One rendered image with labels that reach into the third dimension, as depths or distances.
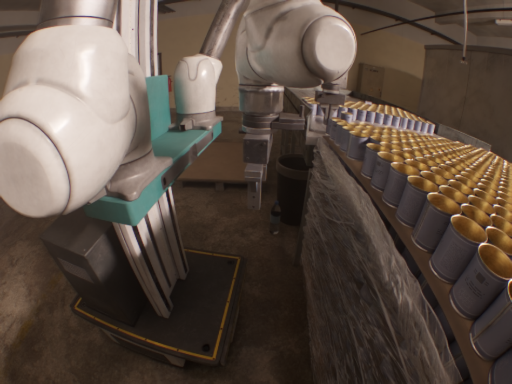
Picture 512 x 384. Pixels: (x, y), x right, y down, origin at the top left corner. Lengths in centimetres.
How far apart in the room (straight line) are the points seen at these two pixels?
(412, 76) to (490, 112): 575
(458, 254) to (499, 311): 11
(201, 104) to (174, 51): 721
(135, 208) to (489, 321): 57
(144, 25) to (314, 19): 68
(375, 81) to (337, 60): 755
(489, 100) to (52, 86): 373
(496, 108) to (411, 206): 320
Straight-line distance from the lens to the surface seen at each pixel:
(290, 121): 44
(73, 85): 23
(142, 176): 47
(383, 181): 54
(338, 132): 84
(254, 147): 43
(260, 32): 28
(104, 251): 94
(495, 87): 364
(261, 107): 43
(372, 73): 776
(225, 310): 118
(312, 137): 101
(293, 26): 25
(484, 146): 207
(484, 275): 32
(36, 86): 23
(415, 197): 43
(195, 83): 83
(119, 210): 46
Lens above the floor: 135
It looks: 31 degrees down
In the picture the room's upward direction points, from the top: 2 degrees clockwise
